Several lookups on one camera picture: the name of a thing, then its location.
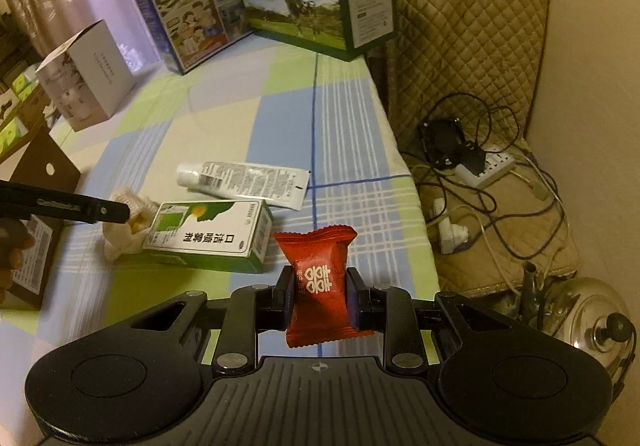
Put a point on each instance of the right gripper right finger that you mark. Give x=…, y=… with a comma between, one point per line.
x=388, y=311

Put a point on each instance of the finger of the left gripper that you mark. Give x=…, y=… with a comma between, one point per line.
x=21, y=202

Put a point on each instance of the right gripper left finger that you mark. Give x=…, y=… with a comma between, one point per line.
x=250, y=311

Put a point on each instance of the red candy packet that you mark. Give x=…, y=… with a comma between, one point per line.
x=319, y=261

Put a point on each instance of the green white spray box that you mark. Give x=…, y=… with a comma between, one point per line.
x=212, y=235

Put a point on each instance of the yellow snack pouch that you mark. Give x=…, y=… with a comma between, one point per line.
x=138, y=222

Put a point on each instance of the white cream tube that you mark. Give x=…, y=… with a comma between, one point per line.
x=276, y=185

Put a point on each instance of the person's left hand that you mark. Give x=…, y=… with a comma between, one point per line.
x=15, y=240

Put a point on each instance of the brown cardboard storage box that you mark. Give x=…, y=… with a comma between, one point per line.
x=42, y=163

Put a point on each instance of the white plug adapter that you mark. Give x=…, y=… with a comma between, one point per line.
x=450, y=235

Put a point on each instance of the white cloth towel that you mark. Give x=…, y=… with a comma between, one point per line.
x=128, y=238

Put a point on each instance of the white paper box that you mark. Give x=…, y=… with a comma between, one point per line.
x=86, y=77

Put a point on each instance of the dark round object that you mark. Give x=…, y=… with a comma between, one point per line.
x=444, y=143

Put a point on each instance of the white power strip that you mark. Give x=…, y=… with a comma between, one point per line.
x=498, y=163

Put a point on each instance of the steel kettle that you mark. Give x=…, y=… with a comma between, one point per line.
x=584, y=312

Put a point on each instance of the quilted beige chair cover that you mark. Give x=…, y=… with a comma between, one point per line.
x=478, y=60

